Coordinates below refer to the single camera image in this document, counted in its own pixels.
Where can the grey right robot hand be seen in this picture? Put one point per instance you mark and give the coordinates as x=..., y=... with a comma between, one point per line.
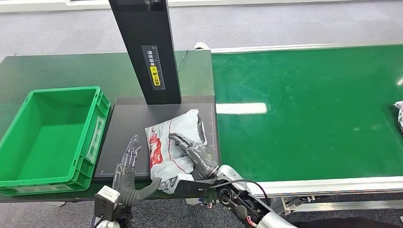
x=201, y=160

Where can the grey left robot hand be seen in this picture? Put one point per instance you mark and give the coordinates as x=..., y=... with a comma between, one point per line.
x=127, y=188

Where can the grey red-printed mailer package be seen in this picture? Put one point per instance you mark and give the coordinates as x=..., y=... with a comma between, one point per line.
x=400, y=114
x=182, y=126

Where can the black inbound scanner machine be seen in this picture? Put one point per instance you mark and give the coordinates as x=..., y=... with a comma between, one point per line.
x=126, y=119

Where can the green conveyor belt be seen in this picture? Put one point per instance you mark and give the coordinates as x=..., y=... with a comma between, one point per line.
x=314, y=78

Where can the green plastic crate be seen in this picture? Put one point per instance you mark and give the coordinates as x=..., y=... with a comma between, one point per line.
x=50, y=141

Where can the black yellow ruler label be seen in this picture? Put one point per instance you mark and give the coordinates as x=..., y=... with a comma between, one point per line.
x=154, y=69

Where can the dark green table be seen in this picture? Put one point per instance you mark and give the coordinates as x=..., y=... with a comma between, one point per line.
x=63, y=70

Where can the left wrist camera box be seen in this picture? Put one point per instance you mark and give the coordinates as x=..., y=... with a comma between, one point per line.
x=105, y=201

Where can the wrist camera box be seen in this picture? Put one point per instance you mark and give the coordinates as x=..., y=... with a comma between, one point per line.
x=105, y=201
x=192, y=188

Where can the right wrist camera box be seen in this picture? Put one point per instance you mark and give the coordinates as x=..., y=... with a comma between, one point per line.
x=192, y=188

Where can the aluminium conveyor frame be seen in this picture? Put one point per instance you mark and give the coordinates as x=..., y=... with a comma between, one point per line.
x=346, y=185

